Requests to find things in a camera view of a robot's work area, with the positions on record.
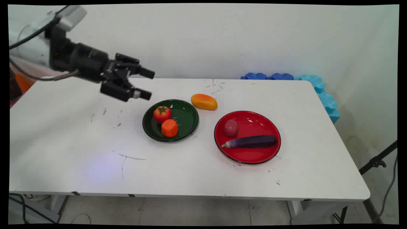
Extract grey cable under arm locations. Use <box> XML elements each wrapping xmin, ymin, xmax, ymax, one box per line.
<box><xmin>10</xmin><ymin>58</ymin><xmax>79</xmax><ymax>81</ymax></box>

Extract orange object behind table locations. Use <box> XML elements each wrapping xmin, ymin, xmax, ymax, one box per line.
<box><xmin>14</xmin><ymin>73</ymin><xmax>36</xmax><ymax>93</ymax></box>

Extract orange toy fruit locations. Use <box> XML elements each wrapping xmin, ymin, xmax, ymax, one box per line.
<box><xmin>161</xmin><ymin>119</ymin><xmax>179</xmax><ymax>138</ymax></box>

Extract dark object behind table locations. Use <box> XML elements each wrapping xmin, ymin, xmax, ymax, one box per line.
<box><xmin>10</xmin><ymin>68</ymin><xmax>23</xmax><ymax>100</ymax></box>

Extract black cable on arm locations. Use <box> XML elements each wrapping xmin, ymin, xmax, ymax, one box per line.
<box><xmin>9</xmin><ymin>5</ymin><xmax>70</xmax><ymax>50</ymax></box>

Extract red toy tomato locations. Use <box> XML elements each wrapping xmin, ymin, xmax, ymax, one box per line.
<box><xmin>153</xmin><ymin>106</ymin><xmax>172</xmax><ymax>124</ymax></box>

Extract red round plate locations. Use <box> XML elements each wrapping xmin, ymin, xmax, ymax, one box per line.
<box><xmin>214</xmin><ymin>111</ymin><xmax>281</xmax><ymax>165</ymax></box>

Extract black metal table leg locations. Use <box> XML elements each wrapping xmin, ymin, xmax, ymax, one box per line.
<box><xmin>362</xmin><ymin>198</ymin><xmax>385</xmax><ymax>225</ymax></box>

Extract black tripod stand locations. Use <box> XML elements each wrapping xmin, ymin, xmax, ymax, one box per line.
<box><xmin>359</xmin><ymin>140</ymin><xmax>398</xmax><ymax>175</ymax></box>

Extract grey cable on floor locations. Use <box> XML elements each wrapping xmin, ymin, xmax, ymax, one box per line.
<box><xmin>371</xmin><ymin>154</ymin><xmax>398</xmax><ymax>224</ymax></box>

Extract dark green round plate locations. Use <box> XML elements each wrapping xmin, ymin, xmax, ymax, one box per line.
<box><xmin>142</xmin><ymin>99</ymin><xmax>199</xmax><ymax>142</ymax></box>

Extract purple toy eggplant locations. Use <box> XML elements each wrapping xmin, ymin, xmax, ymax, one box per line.
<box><xmin>221</xmin><ymin>135</ymin><xmax>277</xmax><ymax>149</ymax></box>

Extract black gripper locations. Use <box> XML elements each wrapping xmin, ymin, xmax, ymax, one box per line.
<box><xmin>48</xmin><ymin>26</ymin><xmax>155</xmax><ymax>102</ymax></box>

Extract yellow orange toy mango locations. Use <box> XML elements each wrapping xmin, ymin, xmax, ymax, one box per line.
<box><xmin>191</xmin><ymin>94</ymin><xmax>218</xmax><ymax>111</ymax></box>

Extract dark red toy potato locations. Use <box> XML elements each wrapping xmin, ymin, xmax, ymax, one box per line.
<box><xmin>224</xmin><ymin>119</ymin><xmax>239</xmax><ymax>137</ymax></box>

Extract black cable under table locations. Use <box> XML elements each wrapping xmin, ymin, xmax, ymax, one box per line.
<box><xmin>9</xmin><ymin>193</ymin><xmax>58</xmax><ymax>224</ymax></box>

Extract blue foam blocks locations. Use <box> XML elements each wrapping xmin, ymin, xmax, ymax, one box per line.
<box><xmin>294</xmin><ymin>74</ymin><xmax>341</xmax><ymax>124</ymax></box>

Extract grey table leg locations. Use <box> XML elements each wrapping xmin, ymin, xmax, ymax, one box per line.
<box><xmin>48</xmin><ymin>195</ymin><xmax>70</xmax><ymax>224</ymax></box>

